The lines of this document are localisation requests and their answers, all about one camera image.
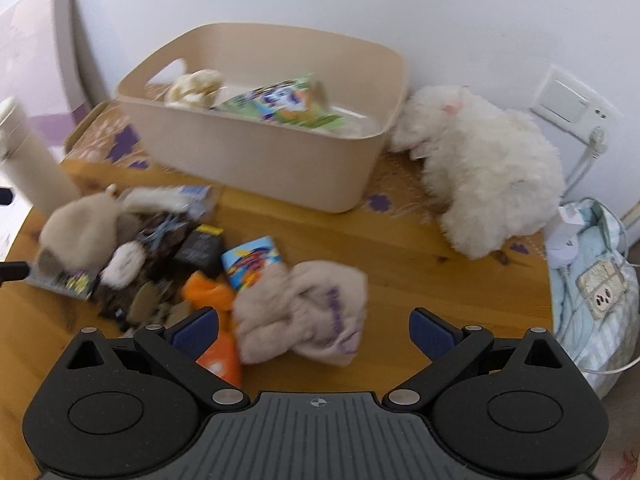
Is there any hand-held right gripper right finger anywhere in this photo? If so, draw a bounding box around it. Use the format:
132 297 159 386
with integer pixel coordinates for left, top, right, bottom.
381 307 576 415

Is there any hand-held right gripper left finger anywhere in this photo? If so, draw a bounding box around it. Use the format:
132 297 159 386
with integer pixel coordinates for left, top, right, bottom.
62 307 252 415

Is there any orange packet with white mark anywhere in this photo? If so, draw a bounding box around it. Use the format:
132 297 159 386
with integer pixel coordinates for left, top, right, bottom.
196 336 244 388

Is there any beige fluffy plush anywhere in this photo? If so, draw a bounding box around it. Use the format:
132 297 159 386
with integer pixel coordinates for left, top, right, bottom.
39 185 123 273

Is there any beige cloth with purple print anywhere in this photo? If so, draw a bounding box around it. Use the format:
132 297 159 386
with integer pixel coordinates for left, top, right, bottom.
231 260 370 367

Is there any beige plastic storage bin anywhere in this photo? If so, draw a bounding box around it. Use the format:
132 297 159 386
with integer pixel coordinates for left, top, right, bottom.
116 22 407 213

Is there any wooden desktop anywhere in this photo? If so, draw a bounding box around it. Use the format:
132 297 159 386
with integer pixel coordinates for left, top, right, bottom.
0 152 556 480

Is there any white thermos bottle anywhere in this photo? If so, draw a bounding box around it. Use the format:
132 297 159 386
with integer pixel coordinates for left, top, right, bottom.
0 97 81 206

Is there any grey card with yellow print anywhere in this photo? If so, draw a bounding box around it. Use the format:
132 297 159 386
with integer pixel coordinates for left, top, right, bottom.
25 265 98 301

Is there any black box with yellow label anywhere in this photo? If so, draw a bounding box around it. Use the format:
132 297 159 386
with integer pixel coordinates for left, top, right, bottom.
175 225 225 278

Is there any dark patterned packet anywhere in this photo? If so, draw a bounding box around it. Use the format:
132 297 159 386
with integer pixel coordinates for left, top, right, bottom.
95 212 201 336

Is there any blue snack packet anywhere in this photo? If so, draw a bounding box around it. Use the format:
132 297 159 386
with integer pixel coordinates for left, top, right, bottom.
221 236 286 291

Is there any small white fluffy ball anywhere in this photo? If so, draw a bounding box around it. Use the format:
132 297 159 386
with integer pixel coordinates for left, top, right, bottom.
100 241 147 289

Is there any brown flowered table mat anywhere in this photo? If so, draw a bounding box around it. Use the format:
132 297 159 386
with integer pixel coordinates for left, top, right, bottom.
62 100 548 266

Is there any white and purple cabinet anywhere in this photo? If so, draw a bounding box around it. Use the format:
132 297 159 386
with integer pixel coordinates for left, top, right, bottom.
0 0 113 161

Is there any white charger adapter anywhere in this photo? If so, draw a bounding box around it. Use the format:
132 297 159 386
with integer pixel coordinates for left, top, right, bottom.
547 202 583 266

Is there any white fluffy plush toy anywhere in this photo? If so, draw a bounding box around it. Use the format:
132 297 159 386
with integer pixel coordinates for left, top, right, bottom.
390 85 566 261

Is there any light blue quilted bag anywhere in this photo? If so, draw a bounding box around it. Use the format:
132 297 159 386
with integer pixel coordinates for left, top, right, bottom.
547 197 640 398

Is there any cream plush toy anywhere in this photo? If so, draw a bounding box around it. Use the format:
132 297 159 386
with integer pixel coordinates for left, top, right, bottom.
164 69 227 109

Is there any green snack packet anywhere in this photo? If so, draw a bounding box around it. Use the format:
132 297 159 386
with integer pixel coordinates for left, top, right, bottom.
210 74 346 133

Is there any white power plug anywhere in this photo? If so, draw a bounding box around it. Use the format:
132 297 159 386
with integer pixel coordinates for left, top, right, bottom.
587 127 609 157

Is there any white wall socket panel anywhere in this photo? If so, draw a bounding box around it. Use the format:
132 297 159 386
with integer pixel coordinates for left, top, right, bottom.
530 64 618 141

